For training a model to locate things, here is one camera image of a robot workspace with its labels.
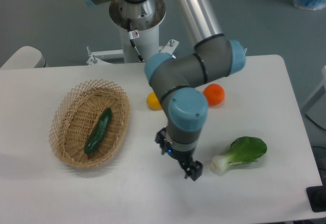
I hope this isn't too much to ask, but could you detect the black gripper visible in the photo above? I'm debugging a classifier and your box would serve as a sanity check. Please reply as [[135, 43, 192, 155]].
[[155, 128, 203, 181]]

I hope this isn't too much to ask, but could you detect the green cucumber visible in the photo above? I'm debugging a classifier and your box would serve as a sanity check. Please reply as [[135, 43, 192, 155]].
[[84, 107, 112, 154]]

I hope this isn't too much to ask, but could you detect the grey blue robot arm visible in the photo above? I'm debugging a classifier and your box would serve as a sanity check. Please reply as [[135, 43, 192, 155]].
[[85, 0, 246, 180]]

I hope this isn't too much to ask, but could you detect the woven wicker basket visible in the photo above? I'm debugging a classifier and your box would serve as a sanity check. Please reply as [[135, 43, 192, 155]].
[[49, 79, 130, 168]]

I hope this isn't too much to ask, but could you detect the green bok choy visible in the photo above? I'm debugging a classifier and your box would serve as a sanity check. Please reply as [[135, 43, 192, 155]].
[[210, 136, 267, 175]]

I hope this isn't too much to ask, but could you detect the yellow mango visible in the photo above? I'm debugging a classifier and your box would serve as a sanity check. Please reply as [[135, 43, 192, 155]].
[[146, 92, 162, 110]]

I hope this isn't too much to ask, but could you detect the orange tangerine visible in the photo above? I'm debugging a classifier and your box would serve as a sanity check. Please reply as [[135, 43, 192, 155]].
[[203, 83, 225, 106]]

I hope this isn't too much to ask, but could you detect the black device at edge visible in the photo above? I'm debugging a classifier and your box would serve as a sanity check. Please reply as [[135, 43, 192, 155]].
[[306, 186, 325, 213]]

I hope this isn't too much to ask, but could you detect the white furniture at right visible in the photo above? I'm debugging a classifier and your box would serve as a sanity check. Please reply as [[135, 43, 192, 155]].
[[300, 66, 325, 115]]

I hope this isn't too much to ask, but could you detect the white chair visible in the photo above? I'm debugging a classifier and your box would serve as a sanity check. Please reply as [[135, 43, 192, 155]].
[[1, 46, 48, 70]]

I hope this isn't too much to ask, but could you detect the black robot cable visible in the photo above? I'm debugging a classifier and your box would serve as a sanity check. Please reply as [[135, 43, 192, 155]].
[[126, 18, 146, 63]]

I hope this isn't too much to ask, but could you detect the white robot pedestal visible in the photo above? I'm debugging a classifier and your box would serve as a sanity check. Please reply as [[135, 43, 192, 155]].
[[87, 0, 179, 65]]

